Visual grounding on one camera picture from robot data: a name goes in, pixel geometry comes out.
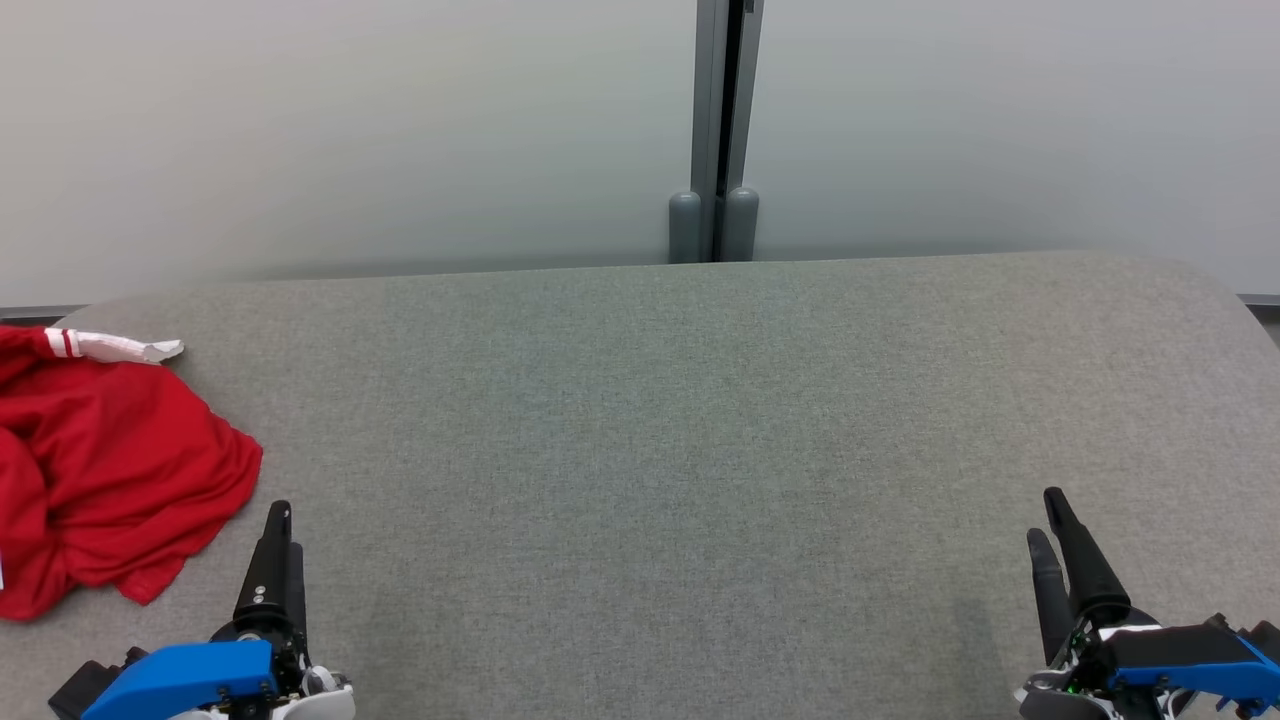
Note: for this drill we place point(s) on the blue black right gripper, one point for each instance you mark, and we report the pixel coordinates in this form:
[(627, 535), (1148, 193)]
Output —
[(1190, 655)]

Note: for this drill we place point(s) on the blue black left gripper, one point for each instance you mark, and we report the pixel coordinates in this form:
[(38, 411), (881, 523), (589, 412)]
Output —
[(180, 675)]

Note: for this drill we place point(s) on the red shirt with paper tag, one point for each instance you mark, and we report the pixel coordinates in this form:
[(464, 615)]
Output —
[(120, 470)]

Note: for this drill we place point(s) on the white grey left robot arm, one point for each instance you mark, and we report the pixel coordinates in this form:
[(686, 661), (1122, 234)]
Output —
[(325, 700)]

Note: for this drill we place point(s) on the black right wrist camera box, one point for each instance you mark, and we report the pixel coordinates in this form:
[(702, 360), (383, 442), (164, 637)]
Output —
[(1262, 635)]

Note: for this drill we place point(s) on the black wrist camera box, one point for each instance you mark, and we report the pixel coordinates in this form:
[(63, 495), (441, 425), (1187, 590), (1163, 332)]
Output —
[(1262, 635), (85, 685)]

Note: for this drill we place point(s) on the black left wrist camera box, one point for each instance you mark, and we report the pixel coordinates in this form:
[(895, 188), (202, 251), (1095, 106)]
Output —
[(85, 685)]

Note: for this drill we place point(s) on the grey metal partition post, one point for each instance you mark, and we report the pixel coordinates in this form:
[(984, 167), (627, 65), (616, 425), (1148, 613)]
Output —
[(722, 130)]

